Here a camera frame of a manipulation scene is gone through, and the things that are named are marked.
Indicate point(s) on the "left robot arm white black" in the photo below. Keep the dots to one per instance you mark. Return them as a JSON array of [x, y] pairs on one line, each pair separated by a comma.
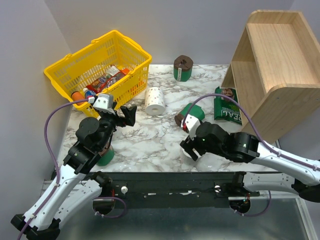
[[57, 204]]

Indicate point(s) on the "blue label bottle white cap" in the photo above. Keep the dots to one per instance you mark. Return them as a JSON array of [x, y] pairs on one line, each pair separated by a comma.
[[88, 93]]

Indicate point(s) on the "wooden two-tier shelf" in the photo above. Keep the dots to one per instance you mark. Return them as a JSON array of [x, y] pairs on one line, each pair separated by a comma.
[[275, 71]]

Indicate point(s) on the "green wrapped roll near left arm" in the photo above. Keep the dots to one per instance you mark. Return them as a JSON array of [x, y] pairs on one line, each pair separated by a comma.
[[106, 156]]

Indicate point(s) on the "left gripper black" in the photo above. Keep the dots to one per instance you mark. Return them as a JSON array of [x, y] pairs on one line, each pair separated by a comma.
[[130, 116]]

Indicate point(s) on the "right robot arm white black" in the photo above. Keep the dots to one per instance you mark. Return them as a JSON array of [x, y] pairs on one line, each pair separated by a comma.
[[295, 174]]

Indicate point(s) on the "upright green brown wrapped roll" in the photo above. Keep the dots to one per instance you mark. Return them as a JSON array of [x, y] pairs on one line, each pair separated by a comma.
[[182, 68]]

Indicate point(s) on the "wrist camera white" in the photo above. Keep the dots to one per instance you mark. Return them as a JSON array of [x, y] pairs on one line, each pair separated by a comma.
[[102, 102], [190, 125]]

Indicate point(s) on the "yellow plastic shopping basket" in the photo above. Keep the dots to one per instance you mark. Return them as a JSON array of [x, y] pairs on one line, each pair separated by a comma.
[[76, 71]]

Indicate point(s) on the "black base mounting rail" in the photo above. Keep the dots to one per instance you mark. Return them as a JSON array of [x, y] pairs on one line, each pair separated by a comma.
[[147, 190]]

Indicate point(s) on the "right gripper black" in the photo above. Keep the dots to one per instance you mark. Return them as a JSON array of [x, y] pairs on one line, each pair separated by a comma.
[[188, 146]]

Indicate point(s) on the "green snack bag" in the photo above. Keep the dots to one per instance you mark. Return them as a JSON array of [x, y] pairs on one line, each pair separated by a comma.
[[224, 109]]

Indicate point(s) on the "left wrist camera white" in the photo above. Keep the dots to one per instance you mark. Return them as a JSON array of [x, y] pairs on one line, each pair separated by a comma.
[[102, 102]]

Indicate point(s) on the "green brown roll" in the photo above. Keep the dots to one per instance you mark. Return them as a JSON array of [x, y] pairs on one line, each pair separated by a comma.
[[196, 111], [182, 68]]

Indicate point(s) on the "white floral paper roll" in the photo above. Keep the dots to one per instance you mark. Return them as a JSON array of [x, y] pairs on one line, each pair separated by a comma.
[[187, 158], [154, 101]]

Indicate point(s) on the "red snack bag in basket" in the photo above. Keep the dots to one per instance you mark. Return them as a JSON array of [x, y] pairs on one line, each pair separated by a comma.
[[107, 79]]

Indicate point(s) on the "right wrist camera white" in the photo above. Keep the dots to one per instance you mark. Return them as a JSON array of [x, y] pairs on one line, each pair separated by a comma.
[[190, 125]]

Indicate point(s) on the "orange bottle in basket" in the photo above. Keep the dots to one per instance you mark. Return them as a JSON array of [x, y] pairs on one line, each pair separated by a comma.
[[77, 96]]

